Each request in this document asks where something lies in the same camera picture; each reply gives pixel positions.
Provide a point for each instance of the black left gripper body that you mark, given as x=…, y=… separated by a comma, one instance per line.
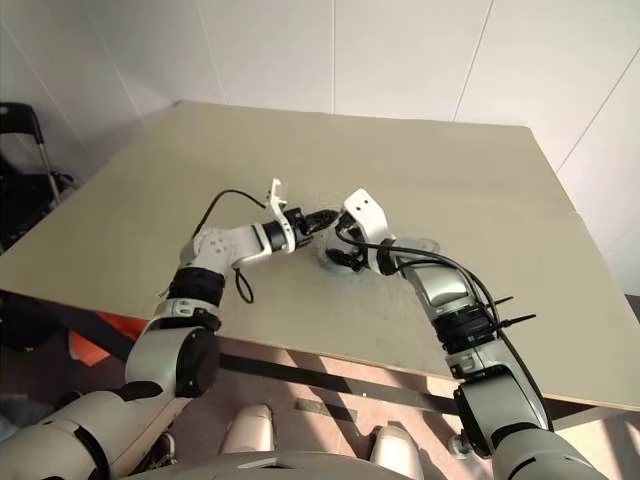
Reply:
x=299, y=230

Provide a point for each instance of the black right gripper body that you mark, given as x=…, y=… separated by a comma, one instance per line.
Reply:
x=356, y=242

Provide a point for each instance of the motor housing with copper coils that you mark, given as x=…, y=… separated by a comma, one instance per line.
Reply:
x=324, y=250

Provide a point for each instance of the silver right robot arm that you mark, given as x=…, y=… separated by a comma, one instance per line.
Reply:
x=445, y=287

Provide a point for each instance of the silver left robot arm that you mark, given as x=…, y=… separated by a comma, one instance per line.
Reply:
x=215, y=247

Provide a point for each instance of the black zip tie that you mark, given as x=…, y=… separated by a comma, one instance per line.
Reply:
x=505, y=300
x=520, y=319

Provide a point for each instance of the beige rounded robot knee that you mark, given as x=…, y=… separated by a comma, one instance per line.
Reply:
x=397, y=452
x=250, y=430

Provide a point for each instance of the silver robot torso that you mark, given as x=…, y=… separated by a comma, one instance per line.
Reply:
x=300, y=466

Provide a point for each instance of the orange object under table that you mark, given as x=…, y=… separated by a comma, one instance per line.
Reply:
x=85, y=350

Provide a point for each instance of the black folding chair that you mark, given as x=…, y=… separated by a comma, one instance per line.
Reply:
x=20, y=120

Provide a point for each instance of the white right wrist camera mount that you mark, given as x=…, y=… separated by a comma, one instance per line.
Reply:
x=367, y=210

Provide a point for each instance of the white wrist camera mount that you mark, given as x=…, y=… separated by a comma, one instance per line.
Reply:
x=276, y=200
x=367, y=210

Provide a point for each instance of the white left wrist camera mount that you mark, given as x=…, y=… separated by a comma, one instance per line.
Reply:
x=276, y=200

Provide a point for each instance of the black table frame bar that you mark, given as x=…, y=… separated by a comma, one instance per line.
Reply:
x=300, y=375

